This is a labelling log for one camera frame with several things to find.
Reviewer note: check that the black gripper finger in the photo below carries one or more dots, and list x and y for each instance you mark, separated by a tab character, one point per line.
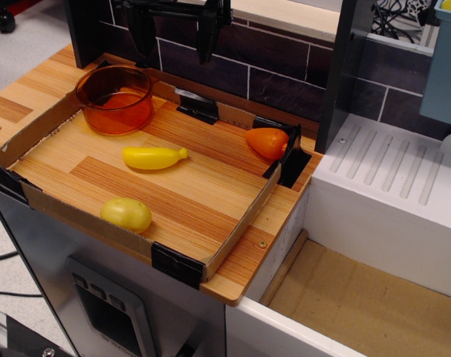
141	25
212	17

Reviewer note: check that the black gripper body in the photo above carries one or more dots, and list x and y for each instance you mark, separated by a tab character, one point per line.
175	9

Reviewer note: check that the yellow toy potato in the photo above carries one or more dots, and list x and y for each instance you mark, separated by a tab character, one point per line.
127	213

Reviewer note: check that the transparent orange pot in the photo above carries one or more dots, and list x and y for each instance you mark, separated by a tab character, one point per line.
114	99

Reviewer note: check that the cardboard fence with black tape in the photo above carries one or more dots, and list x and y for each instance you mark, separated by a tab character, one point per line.
223	207

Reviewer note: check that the black caster wheel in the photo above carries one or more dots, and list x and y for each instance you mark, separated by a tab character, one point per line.
7	21

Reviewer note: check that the yellow toy banana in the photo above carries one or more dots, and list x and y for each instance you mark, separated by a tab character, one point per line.
152	158

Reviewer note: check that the orange toy carrot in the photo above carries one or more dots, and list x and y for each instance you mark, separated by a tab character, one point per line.
270	143

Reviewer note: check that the blue-grey bin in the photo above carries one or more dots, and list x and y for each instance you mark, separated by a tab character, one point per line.
436	102

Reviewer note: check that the silver toy oven front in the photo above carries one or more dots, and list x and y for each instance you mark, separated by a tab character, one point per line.
106	302

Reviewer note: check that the white toy sink unit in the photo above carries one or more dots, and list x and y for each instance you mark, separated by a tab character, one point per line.
363	268

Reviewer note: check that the dark grey vertical post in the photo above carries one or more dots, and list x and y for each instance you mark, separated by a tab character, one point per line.
354	26

